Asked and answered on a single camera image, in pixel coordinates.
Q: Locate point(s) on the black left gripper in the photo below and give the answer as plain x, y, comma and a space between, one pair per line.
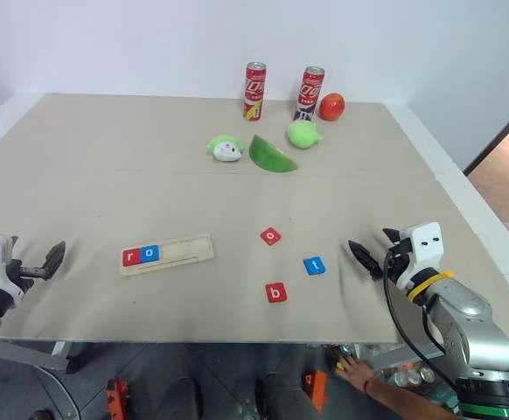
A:
18, 277

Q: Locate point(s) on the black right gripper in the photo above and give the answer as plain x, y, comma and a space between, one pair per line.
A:
396, 260

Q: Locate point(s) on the blue letter tile t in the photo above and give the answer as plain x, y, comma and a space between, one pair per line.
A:
315, 265

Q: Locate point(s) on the red letter tile o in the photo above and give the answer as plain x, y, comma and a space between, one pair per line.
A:
271, 236

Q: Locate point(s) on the red letter tile b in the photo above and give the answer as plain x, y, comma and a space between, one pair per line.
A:
276, 292

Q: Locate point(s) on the wooden letter tray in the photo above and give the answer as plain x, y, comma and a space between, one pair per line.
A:
184, 251

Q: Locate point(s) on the bare person forearm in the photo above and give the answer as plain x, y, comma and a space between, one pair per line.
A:
407, 400

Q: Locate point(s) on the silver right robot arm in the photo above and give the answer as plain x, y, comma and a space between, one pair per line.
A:
473, 324

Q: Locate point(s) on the red letter tile r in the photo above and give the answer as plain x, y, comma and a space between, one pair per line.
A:
131, 257

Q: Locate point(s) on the blue letter tile o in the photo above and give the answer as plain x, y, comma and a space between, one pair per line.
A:
149, 254

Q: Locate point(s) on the bare person hand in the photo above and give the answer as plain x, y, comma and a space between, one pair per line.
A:
355, 369

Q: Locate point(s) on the yellow zip tie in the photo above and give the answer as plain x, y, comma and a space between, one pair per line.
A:
427, 282

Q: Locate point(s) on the yellow green toy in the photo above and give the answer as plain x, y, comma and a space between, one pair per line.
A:
344, 352

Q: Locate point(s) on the beige table cover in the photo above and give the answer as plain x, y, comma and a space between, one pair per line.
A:
149, 184

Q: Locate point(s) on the plain green plush toy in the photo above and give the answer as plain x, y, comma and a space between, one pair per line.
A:
301, 134

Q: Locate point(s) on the green melon slice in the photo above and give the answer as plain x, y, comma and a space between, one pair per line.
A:
267, 157

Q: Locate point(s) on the red apple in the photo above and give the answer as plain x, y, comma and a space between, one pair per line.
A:
332, 106

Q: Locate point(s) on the orange clamp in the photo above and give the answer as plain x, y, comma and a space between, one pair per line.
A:
316, 389
115, 400

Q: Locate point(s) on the red soda can blue base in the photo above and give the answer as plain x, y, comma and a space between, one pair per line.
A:
309, 94

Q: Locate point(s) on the green plush toy white face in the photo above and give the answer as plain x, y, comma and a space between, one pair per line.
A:
225, 148

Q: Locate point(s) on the red soda can yellow base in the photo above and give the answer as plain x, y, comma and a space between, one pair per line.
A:
253, 89

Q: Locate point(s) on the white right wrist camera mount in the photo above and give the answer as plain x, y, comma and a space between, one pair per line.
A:
425, 245

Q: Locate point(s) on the grey table frame bar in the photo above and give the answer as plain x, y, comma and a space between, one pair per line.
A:
405, 354
36, 354

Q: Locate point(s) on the dark door frame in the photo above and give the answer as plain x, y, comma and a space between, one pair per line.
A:
499, 133

